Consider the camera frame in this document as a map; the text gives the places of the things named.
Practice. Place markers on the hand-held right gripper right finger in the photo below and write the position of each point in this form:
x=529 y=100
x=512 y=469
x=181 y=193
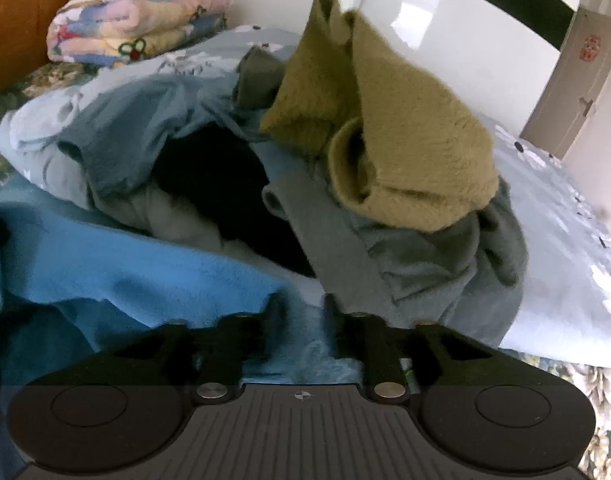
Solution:
x=332 y=327

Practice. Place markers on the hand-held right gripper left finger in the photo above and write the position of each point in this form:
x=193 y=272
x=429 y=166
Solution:
x=271 y=327

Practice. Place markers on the blue fleece garment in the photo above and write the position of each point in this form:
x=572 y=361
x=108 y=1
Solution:
x=110 y=270

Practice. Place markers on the grey-green fleece garment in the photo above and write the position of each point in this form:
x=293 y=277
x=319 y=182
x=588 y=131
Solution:
x=335 y=255

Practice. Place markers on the light grey garment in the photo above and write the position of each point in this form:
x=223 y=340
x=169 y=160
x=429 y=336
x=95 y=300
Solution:
x=178 y=222

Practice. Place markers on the black garment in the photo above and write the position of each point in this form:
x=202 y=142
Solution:
x=225 y=185

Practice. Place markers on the olive green fleece garment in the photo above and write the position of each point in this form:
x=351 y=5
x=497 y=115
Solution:
x=410 y=135

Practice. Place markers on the light blue floral duvet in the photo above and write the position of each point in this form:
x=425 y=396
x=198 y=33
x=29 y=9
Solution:
x=550 y=240

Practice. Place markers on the slate blue garment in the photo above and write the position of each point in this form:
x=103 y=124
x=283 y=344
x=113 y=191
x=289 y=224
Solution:
x=135 y=120

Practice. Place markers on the dark green garment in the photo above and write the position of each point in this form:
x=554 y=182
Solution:
x=258 y=77

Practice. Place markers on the dark green floral bedspread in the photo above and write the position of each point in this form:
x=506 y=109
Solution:
x=575 y=390

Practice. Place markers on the white glossy wardrobe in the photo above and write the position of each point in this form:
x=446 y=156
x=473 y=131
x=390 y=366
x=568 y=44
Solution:
x=460 y=35

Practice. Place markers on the beige door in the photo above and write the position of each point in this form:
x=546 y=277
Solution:
x=570 y=90

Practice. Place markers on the folded pastel floral blanket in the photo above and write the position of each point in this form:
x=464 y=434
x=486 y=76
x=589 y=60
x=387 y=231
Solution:
x=135 y=15

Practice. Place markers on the orange wooden headboard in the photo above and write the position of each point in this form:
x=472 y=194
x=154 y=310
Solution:
x=20 y=15

